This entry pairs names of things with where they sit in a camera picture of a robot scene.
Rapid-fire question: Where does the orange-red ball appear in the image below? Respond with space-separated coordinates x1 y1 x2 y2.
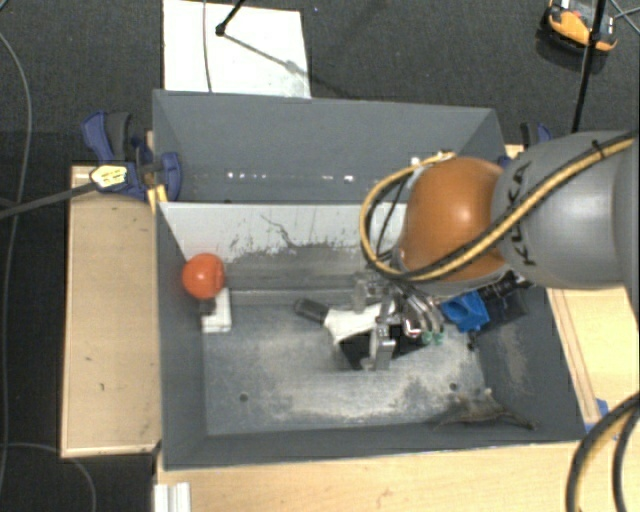
181 252 226 301

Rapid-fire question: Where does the grey metal bin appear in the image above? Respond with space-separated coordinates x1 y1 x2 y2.
151 88 587 470

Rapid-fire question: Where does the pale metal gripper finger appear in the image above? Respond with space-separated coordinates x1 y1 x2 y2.
360 323 397 372
351 272 381 314

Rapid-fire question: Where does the white flat block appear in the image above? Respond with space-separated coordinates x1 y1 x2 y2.
201 288 233 334

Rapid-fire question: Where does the black box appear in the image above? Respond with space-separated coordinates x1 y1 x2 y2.
335 323 427 372

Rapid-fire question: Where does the blue plastic toy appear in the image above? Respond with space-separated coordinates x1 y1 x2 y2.
441 291 489 334

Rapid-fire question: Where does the pale wood board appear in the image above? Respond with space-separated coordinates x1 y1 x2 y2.
60 164 164 459

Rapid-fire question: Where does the dark grey cylinder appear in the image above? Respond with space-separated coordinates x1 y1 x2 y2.
293 298 331 324

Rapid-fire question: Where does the white cloth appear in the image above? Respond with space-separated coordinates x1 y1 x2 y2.
322 304 387 346

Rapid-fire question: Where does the black cylinder on white bracket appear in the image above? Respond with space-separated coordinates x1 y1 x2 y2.
475 274 534 304

